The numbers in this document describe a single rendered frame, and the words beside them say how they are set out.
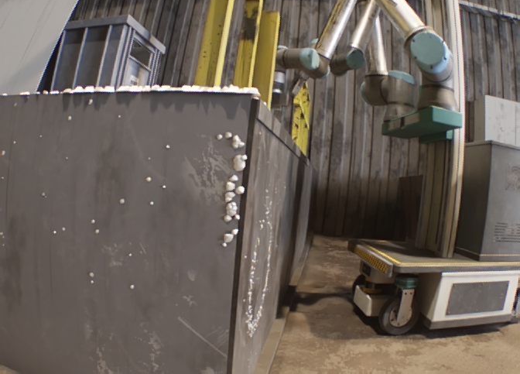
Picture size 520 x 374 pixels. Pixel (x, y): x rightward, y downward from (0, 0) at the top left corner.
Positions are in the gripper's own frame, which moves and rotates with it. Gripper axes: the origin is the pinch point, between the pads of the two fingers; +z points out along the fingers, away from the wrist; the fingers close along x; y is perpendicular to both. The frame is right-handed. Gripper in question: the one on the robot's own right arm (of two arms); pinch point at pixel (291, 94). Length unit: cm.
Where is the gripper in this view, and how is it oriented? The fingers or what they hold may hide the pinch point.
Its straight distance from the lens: 194.8
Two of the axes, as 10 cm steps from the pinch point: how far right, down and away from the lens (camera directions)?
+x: -2.3, 0.8, 9.7
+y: 8.6, 4.9, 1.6
